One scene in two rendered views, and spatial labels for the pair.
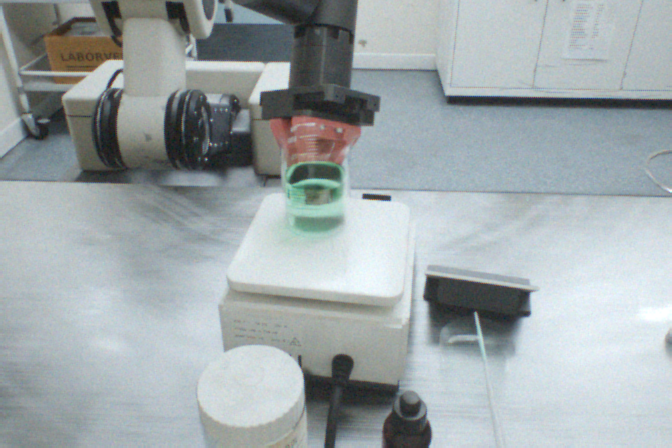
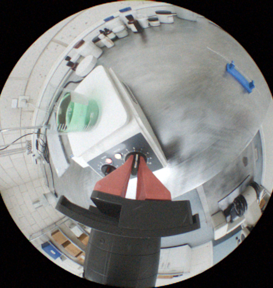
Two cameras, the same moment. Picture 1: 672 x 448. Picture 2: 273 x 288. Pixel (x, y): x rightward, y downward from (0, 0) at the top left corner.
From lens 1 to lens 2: 0.49 m
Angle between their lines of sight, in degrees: 68
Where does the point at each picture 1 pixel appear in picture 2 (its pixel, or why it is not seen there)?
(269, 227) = (103, 92)
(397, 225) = (70, 138)
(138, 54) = (256, 210)
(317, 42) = (90, 271)
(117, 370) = (153, 63)
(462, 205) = not seen: hidden behind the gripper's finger
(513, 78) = (173, 250)
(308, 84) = (102, 235)
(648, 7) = not seen: hidden behind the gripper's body
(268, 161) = (219, 214)
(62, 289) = (205, 75)
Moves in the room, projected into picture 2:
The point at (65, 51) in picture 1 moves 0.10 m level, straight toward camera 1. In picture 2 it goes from (261, 203) to (261, 202)
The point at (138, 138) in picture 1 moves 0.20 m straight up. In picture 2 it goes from (249, 192) to (263, 208)
